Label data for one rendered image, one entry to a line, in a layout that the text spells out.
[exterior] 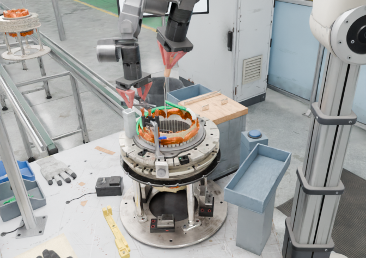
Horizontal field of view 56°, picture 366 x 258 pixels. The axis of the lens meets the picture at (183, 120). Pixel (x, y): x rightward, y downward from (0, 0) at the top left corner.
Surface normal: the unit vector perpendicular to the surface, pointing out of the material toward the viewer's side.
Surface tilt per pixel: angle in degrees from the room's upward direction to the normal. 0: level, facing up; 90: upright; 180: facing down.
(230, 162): 90
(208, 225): 0
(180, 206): 0
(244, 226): 90
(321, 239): 90
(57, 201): 0
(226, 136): 90
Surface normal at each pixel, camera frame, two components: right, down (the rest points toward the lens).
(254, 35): 0.57, 0.39
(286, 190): -0.04, -0.88
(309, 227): -0.04, 0.49
